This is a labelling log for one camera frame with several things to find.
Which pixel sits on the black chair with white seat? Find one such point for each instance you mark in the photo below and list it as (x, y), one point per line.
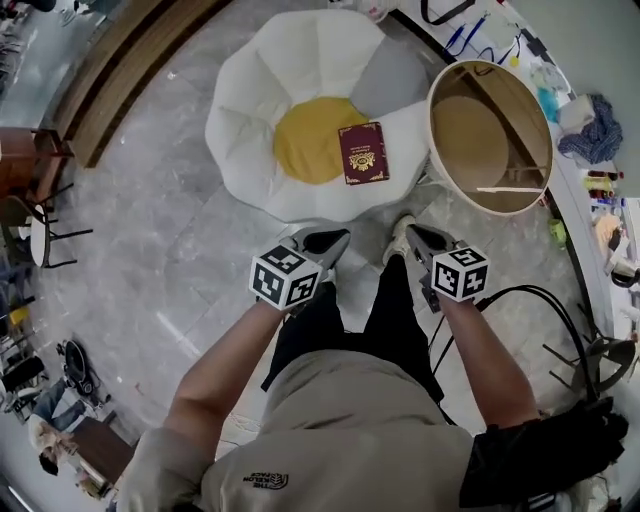
(39, 242)

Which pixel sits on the red-brown wooden cabinet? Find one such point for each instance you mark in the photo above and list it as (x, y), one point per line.
(20, 160)

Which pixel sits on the person's right forearm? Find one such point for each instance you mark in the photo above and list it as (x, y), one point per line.
(485, 360)

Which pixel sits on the white bag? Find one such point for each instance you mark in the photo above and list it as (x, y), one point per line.
(575, 110)

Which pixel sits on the person's white shoe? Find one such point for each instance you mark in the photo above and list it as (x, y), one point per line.
(397, 240)
(327, 275)

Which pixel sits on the person's beige t-shirt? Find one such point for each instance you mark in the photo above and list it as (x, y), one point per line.
(340, 440)

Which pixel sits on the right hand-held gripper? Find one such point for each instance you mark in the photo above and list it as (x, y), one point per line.
(460, 272)

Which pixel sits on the person's left forearm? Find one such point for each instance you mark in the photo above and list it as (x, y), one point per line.
(225, 365)

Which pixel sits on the black and white kettle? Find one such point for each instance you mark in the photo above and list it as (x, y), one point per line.
(625, 272)

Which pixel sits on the dark red book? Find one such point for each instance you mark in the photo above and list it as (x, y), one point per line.
(364, 155)

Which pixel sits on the blue checked cloth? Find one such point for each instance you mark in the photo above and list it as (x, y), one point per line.
(600, 135)

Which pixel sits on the person's black trousers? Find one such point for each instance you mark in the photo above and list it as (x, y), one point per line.
(395, 320)

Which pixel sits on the green plastic bottle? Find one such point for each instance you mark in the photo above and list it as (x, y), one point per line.
(557, 232)

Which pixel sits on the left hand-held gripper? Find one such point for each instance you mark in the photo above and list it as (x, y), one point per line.
(280, 280)

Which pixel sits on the black shoulder bag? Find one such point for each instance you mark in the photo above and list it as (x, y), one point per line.
(431, 19)

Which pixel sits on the egg-shaped white floor cushion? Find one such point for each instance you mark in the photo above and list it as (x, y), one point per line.
(250, 125)

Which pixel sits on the round glass-top side table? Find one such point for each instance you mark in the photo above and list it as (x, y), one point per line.
(500, 115)

